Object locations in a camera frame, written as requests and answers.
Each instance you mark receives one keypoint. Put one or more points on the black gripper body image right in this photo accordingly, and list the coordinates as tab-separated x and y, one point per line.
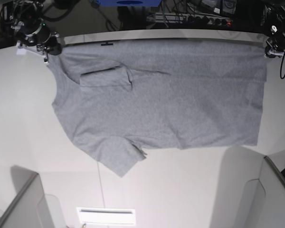
276	37

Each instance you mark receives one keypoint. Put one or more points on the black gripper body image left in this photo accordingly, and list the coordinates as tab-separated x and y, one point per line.
38	34

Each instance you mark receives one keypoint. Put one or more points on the grey T-shirt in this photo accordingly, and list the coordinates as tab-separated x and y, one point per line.
115	101

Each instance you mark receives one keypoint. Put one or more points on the blue box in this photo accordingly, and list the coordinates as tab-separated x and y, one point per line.
129	3

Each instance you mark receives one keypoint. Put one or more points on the white power strip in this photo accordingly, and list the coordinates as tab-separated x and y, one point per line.
203	19

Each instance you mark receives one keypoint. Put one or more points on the grey left partition panel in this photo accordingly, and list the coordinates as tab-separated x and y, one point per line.
29	208

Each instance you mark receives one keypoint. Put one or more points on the grey partition panel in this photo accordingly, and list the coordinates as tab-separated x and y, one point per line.
266	205
29	208

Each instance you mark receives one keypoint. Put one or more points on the grey right partition panel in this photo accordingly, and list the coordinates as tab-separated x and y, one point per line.
266	205

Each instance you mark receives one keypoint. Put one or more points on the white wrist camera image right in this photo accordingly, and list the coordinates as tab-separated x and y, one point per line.
272	53

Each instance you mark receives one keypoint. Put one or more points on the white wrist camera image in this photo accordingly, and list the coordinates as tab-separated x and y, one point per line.
23	50
272	53

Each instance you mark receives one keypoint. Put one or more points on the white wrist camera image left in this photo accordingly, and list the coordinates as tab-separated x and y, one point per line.
23	50

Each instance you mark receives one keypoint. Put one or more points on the black cable image left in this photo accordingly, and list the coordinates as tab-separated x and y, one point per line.
66	6

